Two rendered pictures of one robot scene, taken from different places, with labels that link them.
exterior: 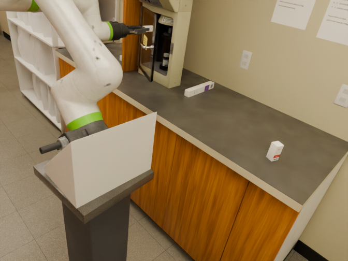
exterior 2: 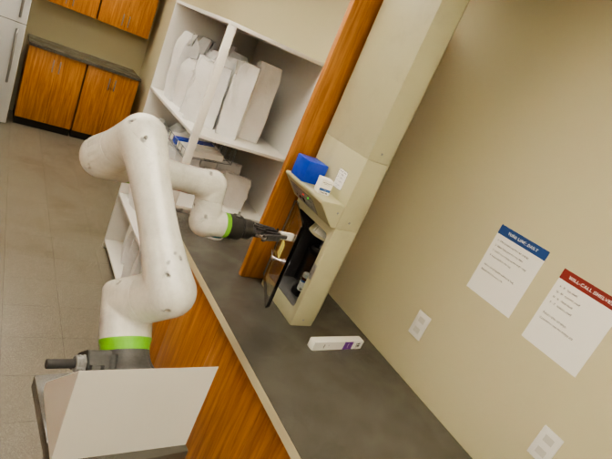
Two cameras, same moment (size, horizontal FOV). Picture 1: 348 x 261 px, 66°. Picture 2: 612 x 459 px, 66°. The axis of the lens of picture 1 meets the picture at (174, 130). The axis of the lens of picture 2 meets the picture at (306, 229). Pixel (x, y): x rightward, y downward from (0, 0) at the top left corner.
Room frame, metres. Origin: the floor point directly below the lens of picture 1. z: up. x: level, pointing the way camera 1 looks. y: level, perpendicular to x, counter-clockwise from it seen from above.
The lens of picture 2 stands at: (-0.13, -0.19, 1.93)
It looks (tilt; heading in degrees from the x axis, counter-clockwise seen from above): 17 degrees down; 12
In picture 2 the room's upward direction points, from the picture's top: 24 degrees clockwise
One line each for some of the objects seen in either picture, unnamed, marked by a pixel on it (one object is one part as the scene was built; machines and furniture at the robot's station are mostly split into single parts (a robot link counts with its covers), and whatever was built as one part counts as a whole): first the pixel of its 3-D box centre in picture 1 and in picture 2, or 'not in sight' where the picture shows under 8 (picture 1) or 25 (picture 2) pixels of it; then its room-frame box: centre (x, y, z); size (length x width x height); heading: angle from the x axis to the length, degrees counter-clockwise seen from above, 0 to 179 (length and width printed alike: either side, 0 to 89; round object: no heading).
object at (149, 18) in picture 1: (146, 44); (281, 252); (1.72, 0.25, 1.19); 0.30 x 0.01 x 0.40; 26
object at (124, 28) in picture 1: (125, 30); (250, 229); (1.47, 0.34, 1.31); 0.09 x 0.08 x 0.07; 139
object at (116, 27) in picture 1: (113, 30); (233, 225); (1.42, 0.38, 1.31); 0.09 x 0.06 x 0.12; 49
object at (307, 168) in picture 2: not in sight; (309, 169); (1.77, 0.30, 1.55); 0.10 x 0.10 x 0.09; 49
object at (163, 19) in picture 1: (172, 18); (330, 230); (1.83, 0.12, 1.34); 0.18 x 0.18 x 0.05
